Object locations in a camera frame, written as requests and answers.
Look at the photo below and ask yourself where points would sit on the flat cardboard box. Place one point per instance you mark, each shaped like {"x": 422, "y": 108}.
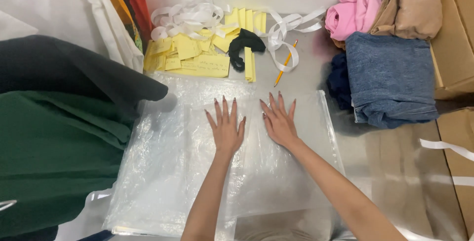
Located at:
{"x": 459, "y": 159}

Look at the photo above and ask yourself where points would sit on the black garment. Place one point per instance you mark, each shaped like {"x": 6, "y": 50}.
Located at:
{"x": 66, "y": 67}

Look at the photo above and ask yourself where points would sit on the white ribbon strip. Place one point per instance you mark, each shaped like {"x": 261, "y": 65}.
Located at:
{"x": 444, "y": 146}

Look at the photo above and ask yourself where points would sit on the pile of yellow paper notes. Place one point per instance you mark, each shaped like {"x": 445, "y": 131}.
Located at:
{"x": 192, "y": 54}

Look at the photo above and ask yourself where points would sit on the folded blue-grey garment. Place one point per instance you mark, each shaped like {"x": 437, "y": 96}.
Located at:
{"x": 392, "y": 81}

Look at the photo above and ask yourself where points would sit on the green garment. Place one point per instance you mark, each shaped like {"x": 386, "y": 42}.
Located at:
{"x": 55, "y": 159}

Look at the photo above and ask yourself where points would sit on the beige garment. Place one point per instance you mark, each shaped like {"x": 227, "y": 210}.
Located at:
{"x": 407, "y": 4}

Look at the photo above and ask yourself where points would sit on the stack of crinkled plastic sheets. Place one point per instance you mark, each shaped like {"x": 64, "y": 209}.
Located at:
{"x": 155, "y": 159}

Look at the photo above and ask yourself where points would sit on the person's right hand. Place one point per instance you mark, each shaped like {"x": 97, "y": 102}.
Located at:
{"x": 281, "y": 128}

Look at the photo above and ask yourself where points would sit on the person's left hand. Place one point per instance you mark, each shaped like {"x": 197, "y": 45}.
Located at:
{"x": 226, "y": 135}

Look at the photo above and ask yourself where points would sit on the navy garment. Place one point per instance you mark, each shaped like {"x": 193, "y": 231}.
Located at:
{"x": 339, "y": 81}

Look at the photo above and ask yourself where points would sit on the white fabric cover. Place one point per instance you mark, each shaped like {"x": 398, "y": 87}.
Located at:
{"x": 55, "y": 7}

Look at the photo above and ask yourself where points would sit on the large cardboard box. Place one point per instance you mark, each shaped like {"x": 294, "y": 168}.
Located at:
{"x": 455, "y": 30}

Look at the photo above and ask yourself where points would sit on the looped white ribbon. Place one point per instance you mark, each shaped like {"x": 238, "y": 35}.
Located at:
{"x": 283, "y": 33}

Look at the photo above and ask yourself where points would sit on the pink garment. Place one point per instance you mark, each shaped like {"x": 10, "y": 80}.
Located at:
{"x": 351, "y": 11}

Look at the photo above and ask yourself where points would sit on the tangled white ribbon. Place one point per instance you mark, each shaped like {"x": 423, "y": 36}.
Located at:
{"x": 189, "y": 17}

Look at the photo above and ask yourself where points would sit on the yellow pencil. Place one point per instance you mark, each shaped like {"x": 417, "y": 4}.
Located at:
{"x": 286, "y": 63}

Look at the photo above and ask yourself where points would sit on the small black cloth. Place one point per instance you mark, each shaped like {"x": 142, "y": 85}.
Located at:
{"x": 242, "y": 46}

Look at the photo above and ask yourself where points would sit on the clear plastic zip bag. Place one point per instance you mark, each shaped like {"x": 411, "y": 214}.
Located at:
{"x": 281, "y": 174}

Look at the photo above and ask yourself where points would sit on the orange patterned garment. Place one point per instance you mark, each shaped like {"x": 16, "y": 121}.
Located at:
{"x": 129, "y": 4}

